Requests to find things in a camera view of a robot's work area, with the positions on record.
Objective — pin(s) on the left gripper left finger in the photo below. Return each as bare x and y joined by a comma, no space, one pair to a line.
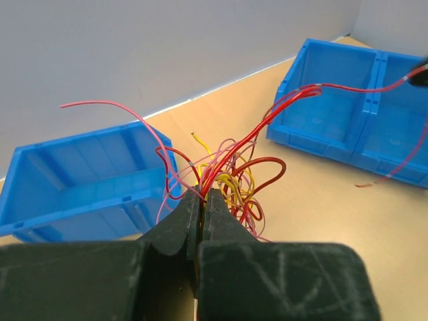
149,278

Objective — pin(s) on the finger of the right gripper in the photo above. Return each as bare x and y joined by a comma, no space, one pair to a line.
420,79

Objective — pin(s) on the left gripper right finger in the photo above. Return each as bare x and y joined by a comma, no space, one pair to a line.
241,278

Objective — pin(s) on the large divided blue bin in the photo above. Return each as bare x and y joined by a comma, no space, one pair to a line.
356,120

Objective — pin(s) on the small blue bin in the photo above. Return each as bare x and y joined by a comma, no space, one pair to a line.
101,185

